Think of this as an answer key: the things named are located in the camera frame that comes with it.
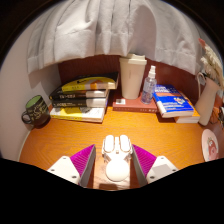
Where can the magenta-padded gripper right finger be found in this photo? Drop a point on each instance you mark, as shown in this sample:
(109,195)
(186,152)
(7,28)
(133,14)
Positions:
(161,166)

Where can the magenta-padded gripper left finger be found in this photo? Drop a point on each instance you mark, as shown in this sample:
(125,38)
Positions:
(63,166)

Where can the white computer mouse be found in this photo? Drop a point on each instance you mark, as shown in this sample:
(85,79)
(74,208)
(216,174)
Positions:
(116,170)

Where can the pink cartoon mouse pad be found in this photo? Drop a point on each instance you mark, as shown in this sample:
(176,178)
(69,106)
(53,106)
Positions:
(210,146)

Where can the yellow and white book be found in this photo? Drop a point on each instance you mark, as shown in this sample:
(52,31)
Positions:
(76,114)

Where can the dark green mug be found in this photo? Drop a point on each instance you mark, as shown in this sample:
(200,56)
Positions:
(36,110)

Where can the black and white book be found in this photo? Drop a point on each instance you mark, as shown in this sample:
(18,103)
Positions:
(80,102)

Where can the blue book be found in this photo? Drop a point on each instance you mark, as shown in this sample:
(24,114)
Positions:
(171,100)

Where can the dark red book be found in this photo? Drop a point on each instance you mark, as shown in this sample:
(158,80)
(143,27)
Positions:
(128,105)

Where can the clear spray bottle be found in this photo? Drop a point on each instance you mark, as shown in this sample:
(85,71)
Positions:
(148,90)

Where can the white pitcher vase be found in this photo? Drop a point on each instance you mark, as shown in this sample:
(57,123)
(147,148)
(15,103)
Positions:
(206,100)

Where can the yellow and black book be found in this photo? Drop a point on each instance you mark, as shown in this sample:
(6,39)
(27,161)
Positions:
(88,84)

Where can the cream lidded tumbler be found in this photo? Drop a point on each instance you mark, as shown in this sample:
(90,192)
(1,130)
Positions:
(132,78)

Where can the white flower bouquet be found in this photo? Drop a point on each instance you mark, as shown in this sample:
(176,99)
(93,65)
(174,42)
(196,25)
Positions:
(213,65)

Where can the white pleated curtain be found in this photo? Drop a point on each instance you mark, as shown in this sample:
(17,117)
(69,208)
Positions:
(110,26)

